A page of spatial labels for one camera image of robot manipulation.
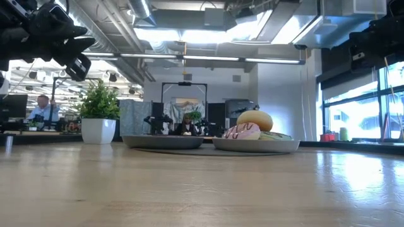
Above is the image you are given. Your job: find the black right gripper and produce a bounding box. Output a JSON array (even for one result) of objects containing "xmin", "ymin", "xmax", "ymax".
[{"xmin": 348, "ymin": 17, "xmax": 404, "ymax": 64}]

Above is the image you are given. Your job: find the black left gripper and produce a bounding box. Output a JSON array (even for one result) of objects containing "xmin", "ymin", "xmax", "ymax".
[{"xmin": 21, "ymin": 3, "xmax": 96, "ymax": 66}]

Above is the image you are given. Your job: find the green iced donut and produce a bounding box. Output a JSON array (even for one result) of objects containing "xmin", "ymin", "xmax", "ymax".
[{"xmin": 258, "ymin": 131, "xmax": 293, "ymax": 141}]

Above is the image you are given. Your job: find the plain tan donut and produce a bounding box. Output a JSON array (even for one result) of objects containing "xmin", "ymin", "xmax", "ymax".
[{"xmin": 236, "ymin": 110, "xmax": 274, "ymax": 132}]

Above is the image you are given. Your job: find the person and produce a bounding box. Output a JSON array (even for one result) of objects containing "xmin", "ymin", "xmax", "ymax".
[
  {"xmin": 174, "ymin": 113, "xmax": 199, "ymax": 137},
  {"xmin": 27, "ymin": 94, "xmax": 61, "ymax": 122}
]

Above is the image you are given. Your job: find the black computer monitor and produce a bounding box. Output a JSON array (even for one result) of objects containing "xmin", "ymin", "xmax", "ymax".
[{"xmin": 0, "ymin": 93, "xmax": 28, "ymax": 120}]

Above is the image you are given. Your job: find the green plant in white pot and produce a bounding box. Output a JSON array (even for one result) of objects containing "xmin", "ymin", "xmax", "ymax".
[{"xmin": 75, "ymin": 78, "xmax": 121, "ymax": 145}]

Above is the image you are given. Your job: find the grey partition panel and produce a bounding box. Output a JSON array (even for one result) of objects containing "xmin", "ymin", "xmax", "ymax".
[{"xmin": 119, "ymin": 99, "xmax": 153, "ymax": 137}]

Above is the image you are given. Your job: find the long ceiling light strip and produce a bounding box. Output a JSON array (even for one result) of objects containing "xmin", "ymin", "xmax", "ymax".
[{"xmin": 81, "ymin": 51, "xmax": 306, "ymax": 66}]

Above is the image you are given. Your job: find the grey round plate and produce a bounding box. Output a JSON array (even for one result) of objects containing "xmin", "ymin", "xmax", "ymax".
[
  {"xmin": 211, "ymin": 137, "xmax": 300, "ymax": 154},
  {"xmin": 121, "ymin": 134, "xmax": 205, "ymax": 150}
]

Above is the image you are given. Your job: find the grey ceiling box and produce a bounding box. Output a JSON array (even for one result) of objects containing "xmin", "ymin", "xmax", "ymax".
[{"xmin": 203, "ymin": 8, "xmax": 225, "ymax": 28}]

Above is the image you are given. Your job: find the small leafy green plant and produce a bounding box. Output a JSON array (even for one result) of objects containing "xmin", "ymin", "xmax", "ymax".
[{"xmin": 185, "ymin": 110, "xmax": 203, "ymax": 123}]

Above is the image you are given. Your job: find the chocolate-drizzled iced donut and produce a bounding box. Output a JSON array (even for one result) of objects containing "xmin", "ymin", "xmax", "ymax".
[{"xmin": 222, "ymin": 122, "xmax": 261, "ymax": 141}]

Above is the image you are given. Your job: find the black upright panel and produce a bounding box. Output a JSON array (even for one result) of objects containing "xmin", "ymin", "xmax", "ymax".
[{"xmin": 207, "ymin": 102, "xmax": 227, "ymax": 138}]

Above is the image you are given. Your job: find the round grey placemat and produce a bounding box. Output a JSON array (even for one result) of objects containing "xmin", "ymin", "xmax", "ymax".
[{"xmin": 134, "ymin": 143, "xmax": 287, "ymax": 158}]

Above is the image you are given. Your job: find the large corrugated air duct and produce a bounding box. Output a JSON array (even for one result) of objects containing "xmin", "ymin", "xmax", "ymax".
[{"xmin": 71, "ymin": 0, "xmax": 127, "ymax": 54}]

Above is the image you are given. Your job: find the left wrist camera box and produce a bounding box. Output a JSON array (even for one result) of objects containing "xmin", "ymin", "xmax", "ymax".
[{"xmin": 64, "ymin": 53, "xmax": 92, "ymax": 82}]

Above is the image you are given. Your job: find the black window frame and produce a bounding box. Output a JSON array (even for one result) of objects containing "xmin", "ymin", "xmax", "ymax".
[{"xmin": 321, "ymin": 59, "xmax": 404, "ymax": 141}]

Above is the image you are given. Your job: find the round silver air duct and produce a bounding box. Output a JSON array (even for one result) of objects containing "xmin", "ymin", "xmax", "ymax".
[{"xmin": 128, "ymin": 0, "xmax": 158, "ymax": 26}]

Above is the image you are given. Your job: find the black camera frame stand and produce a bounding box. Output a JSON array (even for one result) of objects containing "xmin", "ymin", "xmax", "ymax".
[{"xmin": 160, "ymin": 81, "xmax": 208, "ymax": 111}]

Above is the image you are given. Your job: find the short metal post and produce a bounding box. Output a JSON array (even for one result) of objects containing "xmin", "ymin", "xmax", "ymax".
[{"xmin": 4, "ymin": 134, "xmax": 15, "ymax": 152}]

